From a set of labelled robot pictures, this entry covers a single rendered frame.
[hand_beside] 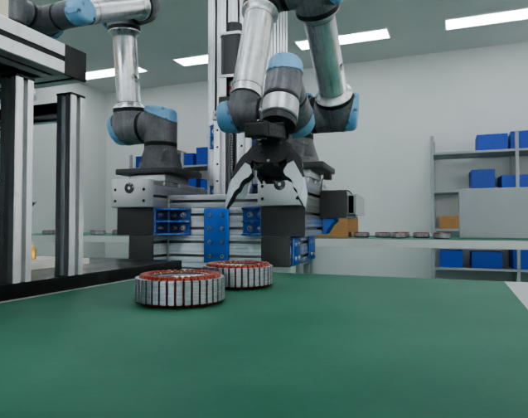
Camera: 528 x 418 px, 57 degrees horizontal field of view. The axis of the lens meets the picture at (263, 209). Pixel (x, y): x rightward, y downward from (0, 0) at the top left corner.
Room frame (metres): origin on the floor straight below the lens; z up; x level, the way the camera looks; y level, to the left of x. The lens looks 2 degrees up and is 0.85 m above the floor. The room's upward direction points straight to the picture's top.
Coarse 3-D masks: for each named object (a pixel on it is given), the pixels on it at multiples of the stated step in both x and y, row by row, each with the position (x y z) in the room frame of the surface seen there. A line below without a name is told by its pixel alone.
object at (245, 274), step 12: (216, 264) 0.75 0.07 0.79; (228, 264) 0.81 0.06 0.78; (240, 264) 0.81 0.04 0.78; (252, 264) 0.80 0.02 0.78; (264, 264) 0.75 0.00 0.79; (228, 276) 0.72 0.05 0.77; (240, 276) 0.72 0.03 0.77; (252, 276) 0.73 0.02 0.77; (264, 276) 0.74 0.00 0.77; (228, 288) 0.73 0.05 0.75; (240, 288) 0.73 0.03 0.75; (252, 288) 0.74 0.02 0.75
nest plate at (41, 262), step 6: (36, 258) 0.94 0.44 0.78; (42, 258) 0.94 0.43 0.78; (48, 258) 0.94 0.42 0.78; (54, 258) 0.94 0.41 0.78; (84, 258) 0.95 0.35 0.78; (36, 264) 0.84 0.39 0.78; (42, 264) 0.85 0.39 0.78; (48, 264) 0.86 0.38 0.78; (54, 264) 0.88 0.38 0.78; (84, 264) 0.95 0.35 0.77
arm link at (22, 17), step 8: (8, 0) 1.29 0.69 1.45; (16, 0) 1.30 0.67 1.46; (24, 0) 1.32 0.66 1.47; (8, 8) 1.29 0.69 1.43; (16, 8) 1.30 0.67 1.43; (24, 8) 1.32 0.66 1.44; (32, 8) 1.34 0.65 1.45; (8, 16) 1.29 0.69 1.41; (16, 16) 1.30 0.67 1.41; (24, 16) 1.32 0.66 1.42; (32, 16) 1.35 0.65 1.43; (24, 24) 1.32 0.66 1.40
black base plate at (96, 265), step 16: (32, 272) 0.79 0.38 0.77; (48, 272) 0.79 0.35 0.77; (96, 272) 0.80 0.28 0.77; (112, 272) 0.84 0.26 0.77; (128, 272) 0.88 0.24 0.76; (0, 288) 0.63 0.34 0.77; (16, 288) 0.65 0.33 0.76; (32, 288) 0.68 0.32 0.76; (48, 288) 0.71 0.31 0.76; (64, 288) 0.73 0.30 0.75
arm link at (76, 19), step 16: (64, 0) 1.34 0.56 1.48; (80, 0) 1.31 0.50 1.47; (96, 0) 1.40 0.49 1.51; (112, 0) 1.46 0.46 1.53; (128, 0) 1.52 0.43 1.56; (144, 0) 1.59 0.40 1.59; (64, 16) 1.33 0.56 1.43; (80, 16) 1.32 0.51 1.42; (96, 16) 1.40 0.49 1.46; (112, 16) 1.46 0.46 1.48; (128, 16) 1.54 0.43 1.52; (144, 16) 1.61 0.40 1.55
